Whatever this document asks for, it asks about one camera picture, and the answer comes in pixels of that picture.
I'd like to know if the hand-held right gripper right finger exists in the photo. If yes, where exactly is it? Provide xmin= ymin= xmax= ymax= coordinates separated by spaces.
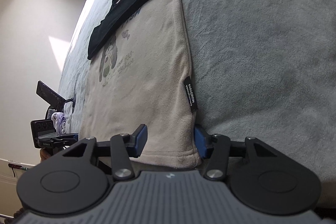
xmin=194 ymin=126 xmax=277 ymax=180

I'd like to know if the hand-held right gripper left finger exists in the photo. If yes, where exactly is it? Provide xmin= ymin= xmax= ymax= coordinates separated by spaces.
xmin=63 ymin=124 xmax=148 ymax=180

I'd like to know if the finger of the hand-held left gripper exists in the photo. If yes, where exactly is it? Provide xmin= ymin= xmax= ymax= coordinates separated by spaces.
xmin=58 ymin=133 xmax=80 ymax=145

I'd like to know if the cream black-sleeved printed sweatshirt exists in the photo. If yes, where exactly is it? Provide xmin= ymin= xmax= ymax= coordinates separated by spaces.
xmin=79 ymin=0 xmax=202 ymax=171

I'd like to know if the stack of folded clothes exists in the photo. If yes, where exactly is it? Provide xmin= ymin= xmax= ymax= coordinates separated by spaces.
xmin=47 ymin=109 xmax=70 ymax=135

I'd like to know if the black smartphone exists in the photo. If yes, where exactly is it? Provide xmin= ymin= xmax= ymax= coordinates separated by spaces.
xmin=36 ymin=80 xmax=66 ymax=110

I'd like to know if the white cabinet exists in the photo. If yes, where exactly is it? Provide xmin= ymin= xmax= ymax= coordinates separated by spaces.
xmin=0 ymin=158 xmax=37 ymax=214

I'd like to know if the grey bed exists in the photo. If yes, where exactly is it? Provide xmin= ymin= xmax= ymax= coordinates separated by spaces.
xmin=56 ymin=0 xmax=336 ymax=188

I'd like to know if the round black mount disc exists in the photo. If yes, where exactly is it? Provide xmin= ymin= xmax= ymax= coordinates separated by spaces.
xmin=64 ymin=97 xmax=77 ymax=113

